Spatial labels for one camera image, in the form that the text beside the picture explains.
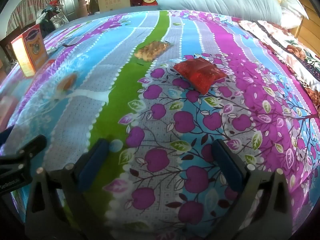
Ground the printed purple apple bedsheet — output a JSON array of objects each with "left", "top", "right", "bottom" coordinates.
[{"left": 0, "top": 10, "right": 320, "bottom": 240}]

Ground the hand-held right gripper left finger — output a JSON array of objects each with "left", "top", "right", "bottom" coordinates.
[{"left": 25, "top": 138, "right": 112, "bottom": 240}]

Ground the orange cardboard box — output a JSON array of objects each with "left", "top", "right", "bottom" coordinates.
[{"left": 10, "top": 24, "right": 48, "bottom": 77}]

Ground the pile of bags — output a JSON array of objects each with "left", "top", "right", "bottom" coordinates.
[{"left": 36, "top": 1, "right": 69, "bottom": 38}]

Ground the striped curtain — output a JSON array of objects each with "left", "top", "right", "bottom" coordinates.
[{"left": 6, "top": 0, "right": 58, "bottom": 38}]

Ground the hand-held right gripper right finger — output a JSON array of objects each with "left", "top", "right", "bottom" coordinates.
[{"left": 200, "top": 139, "right": 293, "bottom": 240}]

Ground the light blue pillow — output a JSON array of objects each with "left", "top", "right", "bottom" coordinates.
[{"left": 155, "top": 0, "right": 283, "bottom": 25}]

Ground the dark jacket on chair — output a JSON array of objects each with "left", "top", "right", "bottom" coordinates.
[{"left": 89, "top": 0, "right": 100, "bottom": 14}]

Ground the clear wrapped round cake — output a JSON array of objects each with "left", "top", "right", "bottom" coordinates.
[{"left": 54, "top": 71, "right": 79, "bottom": 98}]

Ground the clear bag of yellow snacks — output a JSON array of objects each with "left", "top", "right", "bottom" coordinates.
[{"left": 134, "top": 41, "right": 174, "bottom": 62}]

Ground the floral quilt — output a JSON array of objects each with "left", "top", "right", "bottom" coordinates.
[{"left": 239, "top": 20, "right": 320, "bottom": 110}]

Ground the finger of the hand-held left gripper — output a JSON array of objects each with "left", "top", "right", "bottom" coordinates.
[
  {"left": 0, "top": 126, "right": 14, "bottom": 145},
  {"left": 0, "top": 135, "right": 47, "bottom": 173}
]

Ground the red mesh snack bag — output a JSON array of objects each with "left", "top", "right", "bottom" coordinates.
[{"left": 173, "top": 57, "right": 229, "bottom": 95}]

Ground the white pillow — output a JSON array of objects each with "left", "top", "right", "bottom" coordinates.
[{"left": 275, "top": 0, "right": 309, "bottom": 23}]

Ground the wooden headboard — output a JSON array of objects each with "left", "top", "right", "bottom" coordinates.
[{"left": 287, "top": 0, "right": 320, "bottom": 55}]

